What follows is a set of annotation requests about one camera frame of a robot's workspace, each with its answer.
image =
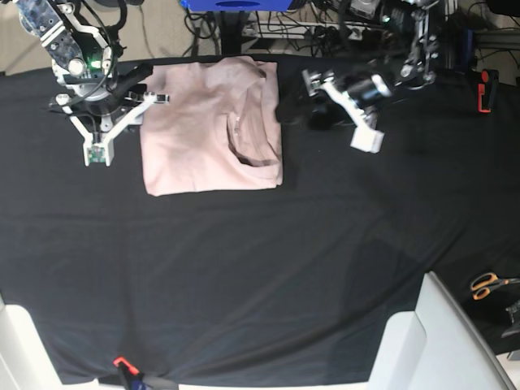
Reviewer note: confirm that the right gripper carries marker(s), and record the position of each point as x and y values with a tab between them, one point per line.
102	121

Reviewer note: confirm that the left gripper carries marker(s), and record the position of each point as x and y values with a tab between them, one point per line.
336	99

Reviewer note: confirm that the pink T-shirt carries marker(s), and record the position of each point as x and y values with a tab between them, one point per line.
218	131

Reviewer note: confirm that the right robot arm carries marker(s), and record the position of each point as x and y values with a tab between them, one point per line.
84	51

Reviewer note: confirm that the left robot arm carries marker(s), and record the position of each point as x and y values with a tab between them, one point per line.
389	45

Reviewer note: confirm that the white power strip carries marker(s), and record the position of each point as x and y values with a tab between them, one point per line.
274	29

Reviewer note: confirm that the blue plastic box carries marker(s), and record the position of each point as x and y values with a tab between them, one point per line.
236	5

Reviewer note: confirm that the black table cloth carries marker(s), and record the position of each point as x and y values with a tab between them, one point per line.
285	287

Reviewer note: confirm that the red black clamp right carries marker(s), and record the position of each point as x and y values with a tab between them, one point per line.
487	90

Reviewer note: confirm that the red black clamp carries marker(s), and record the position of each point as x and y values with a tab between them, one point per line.
487	90
123	364

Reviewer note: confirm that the red black clamp bottom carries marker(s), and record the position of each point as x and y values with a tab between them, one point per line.
123	364

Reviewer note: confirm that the white box left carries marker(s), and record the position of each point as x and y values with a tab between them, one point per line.
25	364

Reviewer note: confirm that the white box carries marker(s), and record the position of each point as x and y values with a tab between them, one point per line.
25	364
435	346

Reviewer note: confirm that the white box right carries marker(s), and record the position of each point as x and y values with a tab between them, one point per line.
435	346

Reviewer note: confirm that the black table stand post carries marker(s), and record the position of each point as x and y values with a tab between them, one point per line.
230	30

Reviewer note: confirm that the orange handled scissors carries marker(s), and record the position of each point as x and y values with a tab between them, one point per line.
486	283

